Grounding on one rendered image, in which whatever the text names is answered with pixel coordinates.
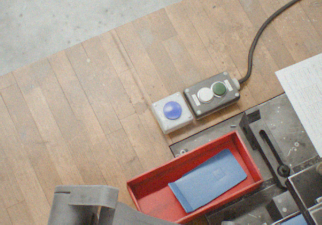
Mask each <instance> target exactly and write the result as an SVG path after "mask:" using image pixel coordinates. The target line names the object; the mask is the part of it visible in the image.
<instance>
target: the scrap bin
mask: <svg viewBox="0 0 322 225"><path fill-rule="evenodd" d="M224 149H229V150H230V151H231V153H232V154H233V156H234V158H235V159H236V161H237V162H238V164H239V165H240V166H241V167H242V169H243V170H244V172H245V173H246V175H247V177H246V179H244V180H243V181H241V182H240V183H238V184H237V185H235V186H234V187H233V188H231V189H228V190H227V191H225V192H224V193H222V194H221V195H219V196H217V197H216V198H215V199H213V200H212V201H211V202H209V203H207V204H206V205H204V206H203V207H202V206H200V207H199V208H197V209H196V210H194V211H193V212H190V213H186V211H185V210H184V208H183V206H182V205H181V204H180V202H179V200H178V199H177V197H176V196H175V194H174V193H173V191H172V190H171V188H170V187H169V185H168V184H169V183H173V182H176V181H178V180H179V179H181V178H182V176H183V175H185V174H186V173H187V172H189V171H190V170H192V169H194V168H195V167H197V166H198V165H200V164H201V163H203V162H205V161H207V160H208V159H210V158H211V157H213V156H215V155H216V154H218V153H219V152H221V151H222V150H224ZM264 181H265V180H264V178H263V177H262V175H261V173H260V171H259V169H258V167H257V166H256V164H255V162H254V160H253V159H252V157H251V155H250V153H249V152H248V150H247V148H246V146H245V144H244V142H243V141H242V139H241V137H240V135H239V134H238V132H237V130H236V129H235V130H233V131H232V132H230V133H228V134H225V135H223V136H221V137H219V138H215V139H213V140H211V141H209V142H207V143H205V144H203V145H201V146H199V147H197V148H195V149H193V150H191V151H188V152H187V153H185V154H183V155H180V156H178V157H176V158H174V159H171V160H169V161H167V162H165V163H163V164H161V165H159V166H157V167H154V168H152V169H150V170H148V171H145V172H143V173H142V174H140V175H138V176H135V177H133V178H131V179H130V180H127V181H126V188H127V190H128V192H129V194H130V196H131V198H132V200H133V202H134V204H135V206H136V209H137V211H139V212H141V213H145V214H147V215H150V216H154V217H156V218H160V219H164V220H168V221H171V222H174V223H179V224H186V223H188V222H190V221H191V220H193V219H195V218H197V217H199V216H202V215H204V214H206V213H209V212H211V211H213V210H215V209H216V208H218V207H220V206H222V205H224V204H226V203H228V202H230V201H233V200H235V199H237V198H239V197H240V196H242V195H244V194H246V193H250V192H252V191H253V190H256V189H258V188H260V186H261V185H262V184H263V183H264Z"/></svg>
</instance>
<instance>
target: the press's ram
mask: <svg viewBox="0 0 322 225"><path fill-rule="evenodd" d="M320 163H321V162H319V163H317V164H315V165H313V166H311V167H309V168H307V169H305V170H303V171H301V172H299V173H296V174H294V175H292V176H290V177H288V178H287V180H286V181H285V182H284V183H285V185H286V187H287V189H288V190H289V192H290V194H291V196H292V198H293V200H294V201H295V203H296V204H297V206H298V208H299V210H300V211H301V213H302V215H303V217H304V219H305V221H306V222H307V224H308V225H322V201H321V199H322V176H321V175H320V173H318V172H317V171H316V168H317V165H318V164H320Z"/></svg>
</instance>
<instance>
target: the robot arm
mask: <svg viewBox="0 0 322 225"><path fill-rule="evenodd" d="M118 195H119V188H116V187H113V186H106V185H58V186H55V191H54V196H53V200H52V205H51V210H50V213H49V218H48V223H47V225H183V224H179V223H174V222H171V221H168V220H164V219H160V218H156V217H154V216H150V215H147V214H145V213H141V212H139V211H137V210H135V209H133V208H131V207H129V206H127V205H126V204H125V203H122V202H119V201H118ZM98 205H101V209H100V213H99V215H98V207H99V206H98ZM221 225H242V224H240V223H237V222H232V221H222V222H221Z"/></svg>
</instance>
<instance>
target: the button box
mask: <svg viewBox="0 0 322 225"><path fill-rule="evenodd" d="M298 1H299V0H292V1H290V2H288V3H287V4H285V5H284V6H283V7H281V8H280V9H278V10H277V11H276V12H275V13H273V14H272V15H271V16H270V17H269V18H268V19H267V20H266V21H265V22H264V23H263V25H262V26H261V27H260V29H259V30H258V32H257V34H256V36H255V38H254V40H253V42H252V45H251V48H250V51H249V54H248V71H247V74H246V76H245V77H244V78H242V79H241V80H239V81H237V79H236V78H234V79H231V76H230V75H229V73H228V72H227V71H224V72H222V73H218V74H216V75H214V76H212V77H210V78H208V79H206V80H204V81H201V82H199V83H196V84H195V85H193V86H190V87H188V88H186V89H185V90H184V91H183V96H184V97H185V100H186V102H187V104H188V106H189V108H190V110H191V112H192V114H193V116H194V117H195V119H196V120H198V119H201V118H203V117H205V116H208V115H210V114H212V113H214V112H217V111H218V110H220V109H223V108H225V107H227V106H229V105H231V104H233V103H235V102H238V100H239V99H240V94H239V92H238V90H239V89H240V84H242V83H243V82H245V81H246V80H247V79H248V78H249V77H250V76H251V72H252V54H253V51H254V48H255V46H256V44H257V42H258V40H259V38H260V36H261V34H262V31H263V30H264V28H265V27H266V25H267V24H268V23H269V22H270V21H272V20H273V19H274V18H275V17H276V16H277V15H279V14H280V13H281V12H283V11H284V10H285V9H287V8H288V7H290V6H291V5H293V4H294V3H296V2H298ZM217 82H221V83H223V84H224V85H225V86H226V92H225V94H224V95H221V96H218V95H215V94H214V93H213V92H212V87H213V85H214V84H215V83H217ZM205 88H207V89H209V90H211V92H212V94H213V95H212V99H211V100H210V101H207V102H205V101H202V100H201V99H200V97H199V93H200V91H201V90H202V89H205Z"/></svg>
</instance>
